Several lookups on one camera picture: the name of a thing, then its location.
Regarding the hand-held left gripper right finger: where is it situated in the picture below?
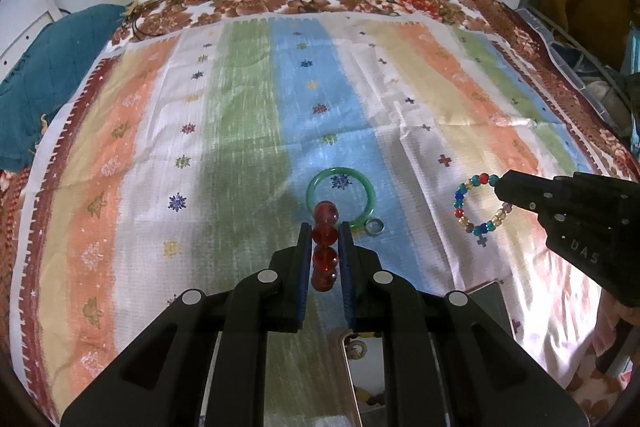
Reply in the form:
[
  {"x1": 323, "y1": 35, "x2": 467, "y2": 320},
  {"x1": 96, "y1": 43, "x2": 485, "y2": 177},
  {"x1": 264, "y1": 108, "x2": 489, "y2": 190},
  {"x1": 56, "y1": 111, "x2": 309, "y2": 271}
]
[{"x1": 337, "y1": 221, "x2": 591, "y2": 427}]

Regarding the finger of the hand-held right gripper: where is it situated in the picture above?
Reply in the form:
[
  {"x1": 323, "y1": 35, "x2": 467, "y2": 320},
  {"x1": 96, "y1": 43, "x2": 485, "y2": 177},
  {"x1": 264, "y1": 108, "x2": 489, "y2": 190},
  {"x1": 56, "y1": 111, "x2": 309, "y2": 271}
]
[{"x1": 492, "y1": 169, "x2": 561, "y2": 215}]

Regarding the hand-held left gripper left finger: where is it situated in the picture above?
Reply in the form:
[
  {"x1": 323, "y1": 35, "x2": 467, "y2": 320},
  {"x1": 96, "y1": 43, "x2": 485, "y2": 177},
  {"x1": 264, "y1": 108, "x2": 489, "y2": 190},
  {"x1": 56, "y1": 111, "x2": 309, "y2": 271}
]
[{"x1": 60, "y1": 222, "x2": 313, "y2": 427}]

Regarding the multicoloured bead bracelet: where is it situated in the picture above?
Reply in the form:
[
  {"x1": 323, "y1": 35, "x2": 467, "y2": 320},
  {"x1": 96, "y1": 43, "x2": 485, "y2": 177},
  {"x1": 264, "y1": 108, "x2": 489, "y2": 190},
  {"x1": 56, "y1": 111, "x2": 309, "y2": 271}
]
[{"x1": 452, "y1": 173, "x2": 514, "y2": 238}]

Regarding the dark red bead bracelet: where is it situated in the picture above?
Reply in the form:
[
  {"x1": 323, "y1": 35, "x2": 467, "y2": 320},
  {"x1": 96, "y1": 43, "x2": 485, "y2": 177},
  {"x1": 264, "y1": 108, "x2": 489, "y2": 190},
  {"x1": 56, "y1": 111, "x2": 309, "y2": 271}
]
[{"x1": 309, "y1": 201, "x2": 343, "y2": 294}]

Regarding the silver metal tin box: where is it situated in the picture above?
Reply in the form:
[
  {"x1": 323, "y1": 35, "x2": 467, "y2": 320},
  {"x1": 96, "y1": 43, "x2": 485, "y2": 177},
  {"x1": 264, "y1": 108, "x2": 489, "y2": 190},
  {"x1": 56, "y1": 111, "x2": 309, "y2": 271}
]
[{"x1": 332, "y1": 279, "x2": 516, "y2": 427}]

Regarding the yellow bead bracelet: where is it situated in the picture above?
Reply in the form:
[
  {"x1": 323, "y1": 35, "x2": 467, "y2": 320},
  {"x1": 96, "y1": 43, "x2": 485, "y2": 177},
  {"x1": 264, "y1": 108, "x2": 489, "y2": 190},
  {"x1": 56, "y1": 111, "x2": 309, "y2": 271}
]
[{"x1": 352, "y1": 331, "x2": 387, "y2": 409}]

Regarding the green bangle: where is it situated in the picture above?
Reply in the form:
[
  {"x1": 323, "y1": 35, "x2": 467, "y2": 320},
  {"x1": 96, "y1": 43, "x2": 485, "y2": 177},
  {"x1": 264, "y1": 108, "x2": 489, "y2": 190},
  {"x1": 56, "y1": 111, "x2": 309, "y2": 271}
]
[{"x1": 306, "y1": 167, "x2": 376, "y2": 230}]

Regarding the striped printed cloth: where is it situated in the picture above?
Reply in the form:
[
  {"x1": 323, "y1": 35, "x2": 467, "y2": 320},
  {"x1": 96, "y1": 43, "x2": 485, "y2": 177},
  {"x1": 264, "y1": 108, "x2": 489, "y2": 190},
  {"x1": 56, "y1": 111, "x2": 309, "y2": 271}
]
[{"x1": 10, "y1": 14, "x2": 615, "y2": 427}]

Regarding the teal pillow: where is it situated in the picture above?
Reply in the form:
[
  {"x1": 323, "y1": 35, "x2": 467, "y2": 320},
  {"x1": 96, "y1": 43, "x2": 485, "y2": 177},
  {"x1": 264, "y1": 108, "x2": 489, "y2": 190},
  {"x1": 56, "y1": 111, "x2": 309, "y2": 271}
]
[{"x1": 0, "y1": 3, "x2": 127, "y2": 171}]

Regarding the white bed headboard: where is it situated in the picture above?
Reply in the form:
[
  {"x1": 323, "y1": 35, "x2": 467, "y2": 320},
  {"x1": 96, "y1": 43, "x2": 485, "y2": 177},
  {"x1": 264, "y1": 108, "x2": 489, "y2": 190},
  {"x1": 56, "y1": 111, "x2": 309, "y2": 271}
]
[{"x1": 0, "y1": 4, "x2": 72, "y2": 78}]

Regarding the metal bed frame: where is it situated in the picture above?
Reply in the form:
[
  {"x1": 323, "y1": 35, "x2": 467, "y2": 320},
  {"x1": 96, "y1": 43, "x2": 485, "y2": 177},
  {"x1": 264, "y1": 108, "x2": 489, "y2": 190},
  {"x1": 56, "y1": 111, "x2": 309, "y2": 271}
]
[{"x1": 515, "y1": 7, "x2": 640, "y2": 145}]

